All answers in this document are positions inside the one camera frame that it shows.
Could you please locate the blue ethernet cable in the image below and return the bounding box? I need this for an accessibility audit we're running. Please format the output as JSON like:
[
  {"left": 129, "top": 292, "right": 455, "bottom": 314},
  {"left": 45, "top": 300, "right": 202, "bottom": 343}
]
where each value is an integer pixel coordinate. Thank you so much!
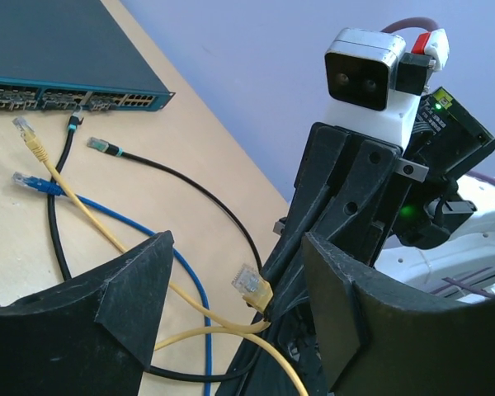
[{"left": 11, "top": 172, "right": 214, "bottom": 396}]

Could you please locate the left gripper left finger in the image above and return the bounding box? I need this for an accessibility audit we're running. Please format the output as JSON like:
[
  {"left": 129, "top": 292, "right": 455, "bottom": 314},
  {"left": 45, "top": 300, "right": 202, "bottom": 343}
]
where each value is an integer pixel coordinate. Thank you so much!
[{"left": 0, "top": 231, "right": 173, "bottom": 395}]

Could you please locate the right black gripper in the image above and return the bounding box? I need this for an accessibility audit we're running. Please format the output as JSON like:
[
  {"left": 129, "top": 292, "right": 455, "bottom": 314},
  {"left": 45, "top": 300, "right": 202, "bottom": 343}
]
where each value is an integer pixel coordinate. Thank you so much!
[{"left": 271, "top": 86, "right": 495, "bottom": 396}]

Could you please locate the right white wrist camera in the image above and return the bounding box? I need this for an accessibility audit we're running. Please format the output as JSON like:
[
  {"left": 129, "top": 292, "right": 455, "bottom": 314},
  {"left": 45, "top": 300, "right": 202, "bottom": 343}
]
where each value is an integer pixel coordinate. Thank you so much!
[{"left": 323, "top": 27, "right": 451, "bottom": 148}]

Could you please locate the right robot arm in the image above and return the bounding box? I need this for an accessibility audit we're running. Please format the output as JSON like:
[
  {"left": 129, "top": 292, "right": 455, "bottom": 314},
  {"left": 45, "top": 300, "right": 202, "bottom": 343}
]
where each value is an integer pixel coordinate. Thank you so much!
[{"left": 249, "top": 88, "right": 495, "bottom": 395}]

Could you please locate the large teal network switch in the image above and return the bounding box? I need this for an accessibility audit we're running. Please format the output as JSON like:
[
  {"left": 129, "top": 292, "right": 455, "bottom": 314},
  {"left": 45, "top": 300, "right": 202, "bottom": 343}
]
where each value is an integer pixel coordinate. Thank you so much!
[{"left": 0, "top": 1, "right": 174, "bottom": 111}]

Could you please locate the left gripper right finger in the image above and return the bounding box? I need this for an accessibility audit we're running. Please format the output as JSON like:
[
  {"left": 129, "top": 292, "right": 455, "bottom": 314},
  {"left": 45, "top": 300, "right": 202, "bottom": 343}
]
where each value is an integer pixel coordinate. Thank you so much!
[{"left": 302, "top": 233, "right": 495, "bottom": 395}]

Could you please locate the black ethernet cable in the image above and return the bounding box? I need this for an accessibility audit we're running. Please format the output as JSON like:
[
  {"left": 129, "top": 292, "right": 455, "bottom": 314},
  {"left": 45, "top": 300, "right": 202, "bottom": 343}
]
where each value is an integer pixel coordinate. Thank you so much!
[{"left": 47, "top": 106, "right": 265, "bottom": 383}]

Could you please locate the yellow ethernet cable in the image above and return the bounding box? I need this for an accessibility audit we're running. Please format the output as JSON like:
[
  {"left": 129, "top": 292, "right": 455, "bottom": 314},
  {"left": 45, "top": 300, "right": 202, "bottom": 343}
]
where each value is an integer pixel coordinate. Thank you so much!
[{"left": 12, "top": 116, "right": 310, "bottom": 396}]

